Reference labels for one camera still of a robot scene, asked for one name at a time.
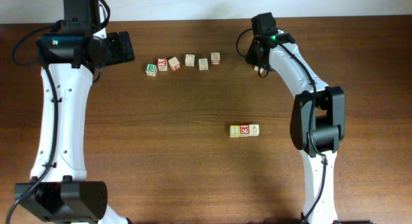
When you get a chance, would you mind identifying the plain beige picture block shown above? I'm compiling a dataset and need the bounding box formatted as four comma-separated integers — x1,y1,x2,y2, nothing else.
185,54,195,67

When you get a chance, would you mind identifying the beige blue-sided H block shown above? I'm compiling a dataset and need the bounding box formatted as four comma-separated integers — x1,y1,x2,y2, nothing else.
254,66,265,73

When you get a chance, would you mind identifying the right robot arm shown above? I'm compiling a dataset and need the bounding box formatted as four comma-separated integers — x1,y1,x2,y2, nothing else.
245,13,345,224

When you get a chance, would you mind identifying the green letter B block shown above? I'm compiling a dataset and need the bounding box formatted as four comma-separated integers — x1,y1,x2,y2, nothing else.
145,64,158,77

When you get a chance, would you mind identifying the yellow letter I block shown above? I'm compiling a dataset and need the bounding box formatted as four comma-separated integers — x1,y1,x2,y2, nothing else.
229,125,240,138

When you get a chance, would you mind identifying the beige block red side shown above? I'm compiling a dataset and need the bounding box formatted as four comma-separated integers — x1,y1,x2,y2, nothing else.
198,58,209,71

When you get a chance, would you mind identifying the tilted red-sided wooden block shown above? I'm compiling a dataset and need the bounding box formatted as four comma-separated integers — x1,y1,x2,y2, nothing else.
168,57,181,71

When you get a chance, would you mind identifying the beige gnome picture block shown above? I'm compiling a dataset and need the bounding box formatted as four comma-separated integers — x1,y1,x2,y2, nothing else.
249,124,260,136

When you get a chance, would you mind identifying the red letter Y block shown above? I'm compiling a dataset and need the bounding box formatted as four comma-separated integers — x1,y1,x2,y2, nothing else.
157,58,168,71

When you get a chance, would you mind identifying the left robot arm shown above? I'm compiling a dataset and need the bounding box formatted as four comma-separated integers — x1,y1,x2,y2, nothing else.
14,0,135,223

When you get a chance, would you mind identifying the tilted beige red-edged block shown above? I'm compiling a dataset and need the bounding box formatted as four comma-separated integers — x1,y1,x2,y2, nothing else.
211,52,221,65

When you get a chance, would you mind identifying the red letter E block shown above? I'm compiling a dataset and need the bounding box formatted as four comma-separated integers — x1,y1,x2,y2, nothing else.
239,124,250,137

